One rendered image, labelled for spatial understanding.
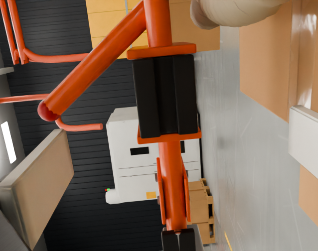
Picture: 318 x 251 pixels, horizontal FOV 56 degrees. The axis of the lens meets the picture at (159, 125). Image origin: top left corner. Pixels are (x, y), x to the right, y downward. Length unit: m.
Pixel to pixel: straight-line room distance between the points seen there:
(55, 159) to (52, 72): 11.26
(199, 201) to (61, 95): 6.81
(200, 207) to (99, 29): 4.79
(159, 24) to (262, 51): 0.18
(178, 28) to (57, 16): 9.34
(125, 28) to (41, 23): 11.11
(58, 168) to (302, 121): 0.13
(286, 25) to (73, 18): 10.86
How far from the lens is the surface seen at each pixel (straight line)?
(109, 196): 8.93
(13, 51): 8.89
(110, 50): 0.29
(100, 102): 11.20
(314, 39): 0.30
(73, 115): 11.48
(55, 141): 0.16
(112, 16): 7.64
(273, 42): 0.38
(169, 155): 0.29
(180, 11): 2.06
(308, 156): 0.17
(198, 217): 7.29
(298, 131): 0.18
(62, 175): 0.17
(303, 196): 1.34
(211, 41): 2.11
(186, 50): 0.26
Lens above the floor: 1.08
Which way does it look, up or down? level
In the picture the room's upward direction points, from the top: 96 degrees counter-clockwise
